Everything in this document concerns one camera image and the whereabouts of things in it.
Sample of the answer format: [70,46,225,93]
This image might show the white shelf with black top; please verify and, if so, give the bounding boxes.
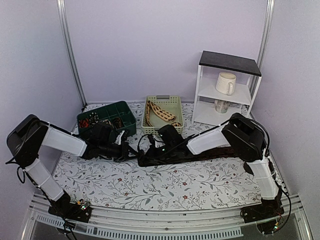
[191,50,262,126]

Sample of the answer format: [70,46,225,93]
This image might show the dark brown rolled tie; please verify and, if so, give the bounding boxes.
[112,117,124,129]

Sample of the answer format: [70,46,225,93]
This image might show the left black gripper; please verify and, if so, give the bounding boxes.
[99,141,141,163]

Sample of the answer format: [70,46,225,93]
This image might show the floral white table mat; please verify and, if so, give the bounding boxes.
[48,101,285,211]

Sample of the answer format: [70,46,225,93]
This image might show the aluminium frame post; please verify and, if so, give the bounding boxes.
[257,0,275,70]
[56,0,88,108]

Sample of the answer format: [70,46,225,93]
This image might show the beige plastic slotted basket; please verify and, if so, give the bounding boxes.
[141,95,184,135]

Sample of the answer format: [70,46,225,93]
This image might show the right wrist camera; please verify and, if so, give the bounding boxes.
[147,134,158,148]

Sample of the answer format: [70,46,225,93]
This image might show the patterned glass cup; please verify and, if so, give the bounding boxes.
[214,99,230,114]

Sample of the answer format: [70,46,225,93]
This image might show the tan black patterned tie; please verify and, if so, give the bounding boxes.
[146,100,176,127]

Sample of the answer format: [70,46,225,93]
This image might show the dark green divided organizer box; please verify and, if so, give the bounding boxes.
[76,100,137,137]

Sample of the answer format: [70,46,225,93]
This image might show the black white dotted rolled tie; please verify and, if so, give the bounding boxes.
[88,112,99,125]

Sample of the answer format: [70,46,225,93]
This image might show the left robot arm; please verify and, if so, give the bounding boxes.
[6,114,137,217]

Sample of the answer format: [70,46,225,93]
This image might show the aluminium front rail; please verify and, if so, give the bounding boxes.
[23,197,313,240]

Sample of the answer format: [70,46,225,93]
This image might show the cream ceramic mug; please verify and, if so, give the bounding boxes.
[215,72,237,96]

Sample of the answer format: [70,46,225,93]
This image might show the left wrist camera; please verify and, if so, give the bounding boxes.
[114,129,129,145]

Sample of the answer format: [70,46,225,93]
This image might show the red black rolled tie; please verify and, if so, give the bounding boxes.
[78,118,90,129]

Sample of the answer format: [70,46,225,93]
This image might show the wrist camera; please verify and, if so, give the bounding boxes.
[114,129,129,145]
[147,134,158,148]

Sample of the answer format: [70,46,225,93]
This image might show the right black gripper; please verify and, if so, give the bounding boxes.
[141,143,176,164]

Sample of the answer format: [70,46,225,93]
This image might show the dark red patterned tie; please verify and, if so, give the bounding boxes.
[137,146,239,167]

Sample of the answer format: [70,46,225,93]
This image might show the right aluminium frame post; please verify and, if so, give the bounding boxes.
[257,0,275,70]

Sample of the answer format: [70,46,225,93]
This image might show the left aluminium frame post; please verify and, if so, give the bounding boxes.
[56,0,88,108]

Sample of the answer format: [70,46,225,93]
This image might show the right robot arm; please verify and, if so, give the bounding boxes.
[137,113,283,218]

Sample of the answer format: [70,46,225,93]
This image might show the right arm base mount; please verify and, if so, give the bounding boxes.
[240,199,285,223]

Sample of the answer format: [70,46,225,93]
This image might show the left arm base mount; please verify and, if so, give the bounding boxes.
[48,198,92,223]

